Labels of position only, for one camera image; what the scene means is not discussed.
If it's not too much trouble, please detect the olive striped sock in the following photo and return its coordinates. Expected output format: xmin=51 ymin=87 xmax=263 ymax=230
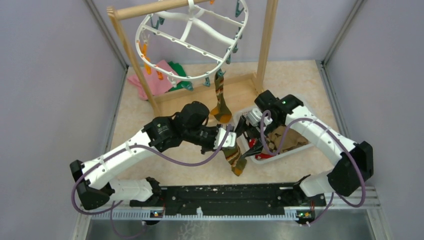
xmin=210 ymin=73 xmax=232 ymax=124
xmin=220 ymin=138 xmax=247 ymax=177

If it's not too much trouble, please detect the white oval clip hanger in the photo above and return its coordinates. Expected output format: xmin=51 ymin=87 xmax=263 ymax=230
xmin=134 ymin=0 xmax=249 ymax=87

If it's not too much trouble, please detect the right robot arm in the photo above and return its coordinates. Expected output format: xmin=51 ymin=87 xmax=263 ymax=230
xmin=237 ymin=90 xmax=374 ymax=206

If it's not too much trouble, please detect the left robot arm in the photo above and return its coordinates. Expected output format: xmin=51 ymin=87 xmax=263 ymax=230
xmin=69 ymin=101 xmax=231 ymax=215

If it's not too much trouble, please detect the wooden hanger rack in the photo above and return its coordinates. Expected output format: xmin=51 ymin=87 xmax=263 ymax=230
xmin=107 ymin=0 xmax=278 ymax=117

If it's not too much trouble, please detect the red white striped sock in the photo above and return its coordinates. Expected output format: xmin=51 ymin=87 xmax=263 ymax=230
xmin=248 ymin=138 xmax=272 ymax=161

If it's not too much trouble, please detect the white plastic laundry basket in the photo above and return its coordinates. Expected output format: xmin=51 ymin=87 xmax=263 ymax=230
xmin=233 ymin=90 xmax=313 ymax=165

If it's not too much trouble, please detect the tan ribbed sock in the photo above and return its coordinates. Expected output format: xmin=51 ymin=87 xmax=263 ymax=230
xmin=265 ymin=126 xmax=309 ymax=154

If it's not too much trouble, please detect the green cloth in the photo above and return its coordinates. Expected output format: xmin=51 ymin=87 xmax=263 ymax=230
xmin=167 ymin=61 xmax=194 ymax=92

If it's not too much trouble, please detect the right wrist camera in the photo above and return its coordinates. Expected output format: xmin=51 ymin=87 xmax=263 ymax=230
xmin=245 ymin=107 xmax=273 ymax=127

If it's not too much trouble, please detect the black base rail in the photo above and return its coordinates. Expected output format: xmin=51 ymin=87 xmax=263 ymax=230
xmin=145 ymin=177 xmax=332 ymax=226

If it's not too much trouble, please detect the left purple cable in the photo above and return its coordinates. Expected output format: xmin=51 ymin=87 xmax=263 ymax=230
xmin=71 ymin=124 xmax=233 ymax=239

